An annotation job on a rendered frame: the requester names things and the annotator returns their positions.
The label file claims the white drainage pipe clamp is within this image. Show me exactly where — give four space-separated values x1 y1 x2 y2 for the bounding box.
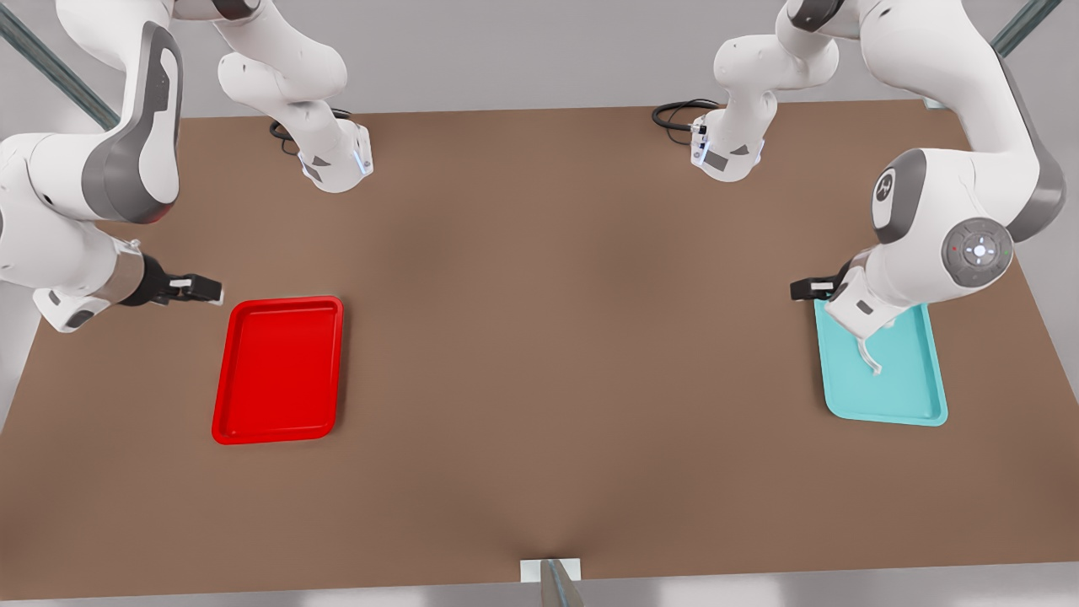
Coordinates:
853 320 898 376

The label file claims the teal rectangular tray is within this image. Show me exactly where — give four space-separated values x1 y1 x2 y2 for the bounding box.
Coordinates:
813 299 949 427

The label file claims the red rectangular tray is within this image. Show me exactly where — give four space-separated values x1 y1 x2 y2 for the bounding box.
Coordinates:
212 295 345 445

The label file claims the black cable loop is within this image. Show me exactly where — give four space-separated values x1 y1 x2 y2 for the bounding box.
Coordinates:
270 108 353 158
652 99 724 147

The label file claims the silver frame post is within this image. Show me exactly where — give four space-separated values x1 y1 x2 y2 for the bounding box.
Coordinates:
520 557 588 607
0 7 121 132
923 0 1065 110

